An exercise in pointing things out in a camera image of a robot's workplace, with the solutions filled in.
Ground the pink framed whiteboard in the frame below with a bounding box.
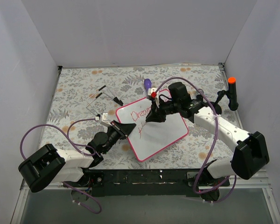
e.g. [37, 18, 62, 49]
[115, 98, 189, 162]

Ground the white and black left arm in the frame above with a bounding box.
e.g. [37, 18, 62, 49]
[18, 120, 136, 193]

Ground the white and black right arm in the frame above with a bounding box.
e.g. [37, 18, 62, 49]
[146, 82, 269, 185]

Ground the black microphone with grey head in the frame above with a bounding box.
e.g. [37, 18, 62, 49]
[196, 94, 203, 101]

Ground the floral patterned table mat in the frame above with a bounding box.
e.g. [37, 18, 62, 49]
[41, 65, 232, 169]

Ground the black stick with orange tip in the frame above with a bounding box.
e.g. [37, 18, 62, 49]
[212, 77, 238, 115]

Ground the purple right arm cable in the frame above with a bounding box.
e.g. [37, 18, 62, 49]
[155, 77, 237, 203]

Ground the white wire whiteboard stand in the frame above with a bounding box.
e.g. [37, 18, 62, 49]
[86, 85, 123, 116]

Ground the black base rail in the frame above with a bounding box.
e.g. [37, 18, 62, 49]
[66, 168, 199, 197]

